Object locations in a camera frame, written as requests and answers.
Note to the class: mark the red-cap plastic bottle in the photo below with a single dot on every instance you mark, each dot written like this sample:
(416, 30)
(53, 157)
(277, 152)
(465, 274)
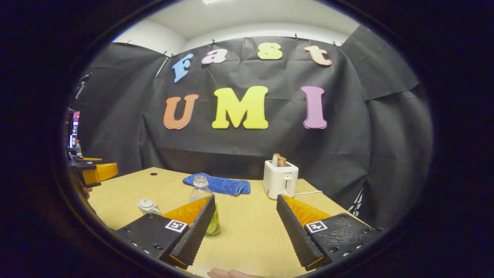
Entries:
(78, 148)

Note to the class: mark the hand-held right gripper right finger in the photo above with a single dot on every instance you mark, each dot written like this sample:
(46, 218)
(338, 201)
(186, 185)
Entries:
(297, 235)

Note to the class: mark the white teacup lid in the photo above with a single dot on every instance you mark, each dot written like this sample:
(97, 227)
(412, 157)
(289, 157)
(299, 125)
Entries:
(146, 202)

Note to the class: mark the black backdrop cloth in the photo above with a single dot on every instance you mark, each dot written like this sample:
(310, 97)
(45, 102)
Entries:
(270, 143)

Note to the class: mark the computer monitor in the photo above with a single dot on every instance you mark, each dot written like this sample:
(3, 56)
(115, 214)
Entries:
(74, 131)

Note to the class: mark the clear green-label water bottle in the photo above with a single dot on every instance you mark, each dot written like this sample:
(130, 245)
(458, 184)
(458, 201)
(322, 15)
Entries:
(200, 187)

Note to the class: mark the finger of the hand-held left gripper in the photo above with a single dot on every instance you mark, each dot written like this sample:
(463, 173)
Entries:
(87, 158)
(104, 172)

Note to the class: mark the white toaster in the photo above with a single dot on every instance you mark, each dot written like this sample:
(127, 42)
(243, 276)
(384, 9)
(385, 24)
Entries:
(279, 179)

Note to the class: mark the blue towel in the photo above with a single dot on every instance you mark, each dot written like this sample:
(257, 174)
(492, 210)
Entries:
(224, 184)

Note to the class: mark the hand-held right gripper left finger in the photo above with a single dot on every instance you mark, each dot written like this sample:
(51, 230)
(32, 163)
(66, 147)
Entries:
(197, 231)

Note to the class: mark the brown bread slice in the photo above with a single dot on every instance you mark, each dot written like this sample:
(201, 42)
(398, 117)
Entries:
(278, 160)

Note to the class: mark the white teacup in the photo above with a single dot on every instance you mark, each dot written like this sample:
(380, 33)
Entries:
(148, 209)

